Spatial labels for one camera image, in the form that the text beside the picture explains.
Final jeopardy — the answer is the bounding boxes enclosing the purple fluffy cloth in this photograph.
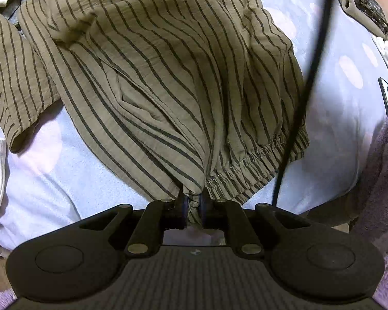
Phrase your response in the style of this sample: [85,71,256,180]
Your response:
[0,103,388,310]

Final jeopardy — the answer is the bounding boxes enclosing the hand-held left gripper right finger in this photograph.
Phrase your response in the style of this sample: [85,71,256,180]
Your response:
[199,189,311,259]

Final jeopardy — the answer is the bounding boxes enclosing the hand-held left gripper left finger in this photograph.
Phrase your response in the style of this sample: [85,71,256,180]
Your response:
[79,189,190,259]

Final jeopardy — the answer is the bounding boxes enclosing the black cable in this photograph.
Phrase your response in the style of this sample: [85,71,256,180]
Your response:
[272,0,338,207]

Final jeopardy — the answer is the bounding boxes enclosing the dark floral jeans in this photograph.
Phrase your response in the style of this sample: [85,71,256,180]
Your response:
[336,0,388,36]

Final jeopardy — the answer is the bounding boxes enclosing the olive folded blanket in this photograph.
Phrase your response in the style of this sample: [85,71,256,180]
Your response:
[334,0,388,37]

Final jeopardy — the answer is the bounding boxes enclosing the olive striped pants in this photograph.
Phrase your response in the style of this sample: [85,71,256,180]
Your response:
[0,0,311,222]

